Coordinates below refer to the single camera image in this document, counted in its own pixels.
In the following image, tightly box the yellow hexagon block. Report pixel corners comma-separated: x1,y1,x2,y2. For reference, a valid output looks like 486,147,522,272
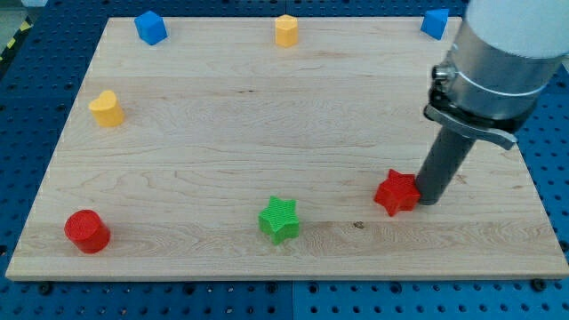
275,14,299,47

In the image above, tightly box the red cylinder block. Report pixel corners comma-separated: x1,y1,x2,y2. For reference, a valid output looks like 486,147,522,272
64,210,110,254

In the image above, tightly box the red star block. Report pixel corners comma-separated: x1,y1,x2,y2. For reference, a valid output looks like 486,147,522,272
373,169,421,217

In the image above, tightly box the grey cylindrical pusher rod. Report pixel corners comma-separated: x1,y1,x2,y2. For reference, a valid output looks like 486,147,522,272
415,127,476,205

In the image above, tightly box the wooden board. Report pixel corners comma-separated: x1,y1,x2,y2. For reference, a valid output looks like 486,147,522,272
6,17,568,282

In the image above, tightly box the blue cube block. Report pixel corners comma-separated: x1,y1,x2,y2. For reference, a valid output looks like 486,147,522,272
134,11,168,45

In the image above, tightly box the blue triangle block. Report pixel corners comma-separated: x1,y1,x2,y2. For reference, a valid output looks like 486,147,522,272
421,9,450,40

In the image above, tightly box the yellow heart block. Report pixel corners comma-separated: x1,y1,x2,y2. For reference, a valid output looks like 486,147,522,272
88,90,124,127

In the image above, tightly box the green star block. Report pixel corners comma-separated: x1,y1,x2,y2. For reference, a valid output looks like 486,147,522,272
258,196,300,245

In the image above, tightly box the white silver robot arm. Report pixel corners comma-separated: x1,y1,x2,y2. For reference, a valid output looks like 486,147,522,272
415,0,568,205

